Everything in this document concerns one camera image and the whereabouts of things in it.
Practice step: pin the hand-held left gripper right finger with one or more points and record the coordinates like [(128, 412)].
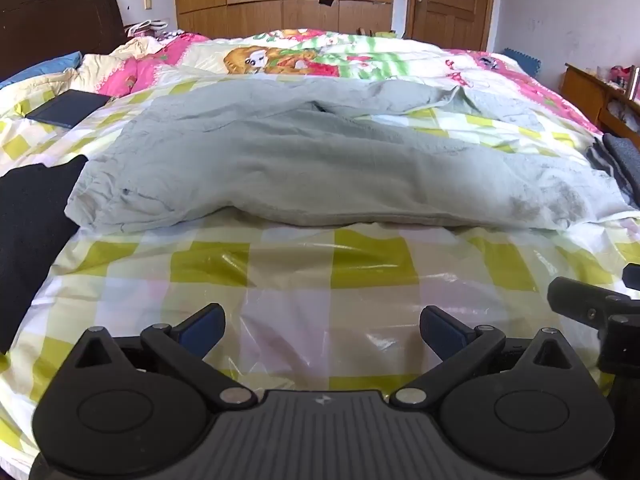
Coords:
[(441, 331)]

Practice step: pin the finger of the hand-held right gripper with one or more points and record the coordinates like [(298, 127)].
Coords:
[(633, 276), (580, 300)]

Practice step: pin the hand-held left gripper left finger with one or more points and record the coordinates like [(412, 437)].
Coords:
[(202, 329)]

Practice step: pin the pale grey-green pants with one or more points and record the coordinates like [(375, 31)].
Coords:
[(310, 160)]

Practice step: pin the folded dark grey garment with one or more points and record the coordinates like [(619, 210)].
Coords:
[(617, 162)]

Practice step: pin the yellow checkered plastic sheet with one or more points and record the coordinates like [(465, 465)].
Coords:
[(320, 280)]

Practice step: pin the wooden side table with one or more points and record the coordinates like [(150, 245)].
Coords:
[(600, 97)]

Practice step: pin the black cloth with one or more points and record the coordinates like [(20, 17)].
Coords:
[(30, 230)]

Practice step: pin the pink items on table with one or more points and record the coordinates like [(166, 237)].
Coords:
[(620, 76)]

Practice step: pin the blue foam mat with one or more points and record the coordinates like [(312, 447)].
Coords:
[(520, 60)]

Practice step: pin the dark blue notebook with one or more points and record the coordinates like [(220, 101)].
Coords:
[(67, 107)]

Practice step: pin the cartoon printed quilt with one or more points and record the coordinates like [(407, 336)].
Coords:
[(350, 55)]

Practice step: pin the white bag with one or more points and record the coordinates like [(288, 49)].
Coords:
[(147, 27)]

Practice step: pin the blue pillow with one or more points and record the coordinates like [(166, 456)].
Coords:
[(42, 67)]

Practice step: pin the wooden door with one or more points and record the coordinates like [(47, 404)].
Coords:
[(450, 2)]

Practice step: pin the dark wooden headboard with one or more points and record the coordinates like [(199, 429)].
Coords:
[(55, 15)]

